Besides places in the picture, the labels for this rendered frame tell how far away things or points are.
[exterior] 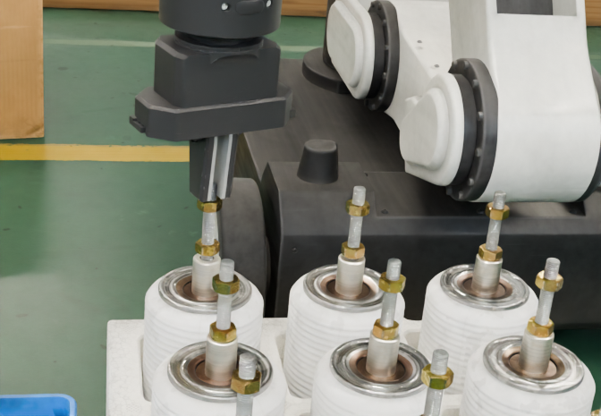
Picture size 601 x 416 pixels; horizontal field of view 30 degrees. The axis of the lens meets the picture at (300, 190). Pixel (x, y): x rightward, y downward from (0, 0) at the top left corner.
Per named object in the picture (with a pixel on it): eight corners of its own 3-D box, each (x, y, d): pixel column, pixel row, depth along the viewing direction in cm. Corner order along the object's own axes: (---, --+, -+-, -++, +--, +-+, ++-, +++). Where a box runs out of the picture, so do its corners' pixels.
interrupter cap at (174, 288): (162, 268, 94) (162, 261, 94) (251, 274, 94) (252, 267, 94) (154, 315, 87) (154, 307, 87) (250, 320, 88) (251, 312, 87)
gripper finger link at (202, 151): (195, 188, 88) (198, 114, 86) (214, 204, 86) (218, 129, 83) (176, 191, 87) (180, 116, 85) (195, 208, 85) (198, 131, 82)
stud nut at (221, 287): (209, 283, 78) (210, 272, 78) (233, 281, 78) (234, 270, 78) (216, 296, 76) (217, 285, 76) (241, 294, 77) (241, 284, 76)
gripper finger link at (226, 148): (224, 202, 86) (229, 127, 84) (206, 186, 89) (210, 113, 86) (243, 199, 87) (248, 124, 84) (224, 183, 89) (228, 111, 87)
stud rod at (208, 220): (212, 266, 90) (216, 181, 87) (213, 272, 89) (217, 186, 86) (199, 266, 90) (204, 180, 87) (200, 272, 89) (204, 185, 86)
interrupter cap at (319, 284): (389, 321, 89) (390, 314, 89) (296, 308, 90) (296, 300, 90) (396, 277, 96) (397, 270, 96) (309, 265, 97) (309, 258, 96)
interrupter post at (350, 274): (360, 301, 92) (365, 266, 90) (332, 297, 92) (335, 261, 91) (363, 287, 94) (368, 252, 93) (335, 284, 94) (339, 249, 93)
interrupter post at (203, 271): (190, 285, 92) (192, 250, 90) (220, 287, 92) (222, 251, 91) (189, 300, 90) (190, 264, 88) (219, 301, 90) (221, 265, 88)
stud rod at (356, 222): (350, 275, 91) (359, 191, 88) (342, 270, 92) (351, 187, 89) (359, 272, 92) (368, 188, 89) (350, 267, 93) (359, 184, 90)
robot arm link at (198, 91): (163, 155, 78) (169, -14, 73) (110, 108, 85) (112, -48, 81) (317, 132, 84) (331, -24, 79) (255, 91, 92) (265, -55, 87)
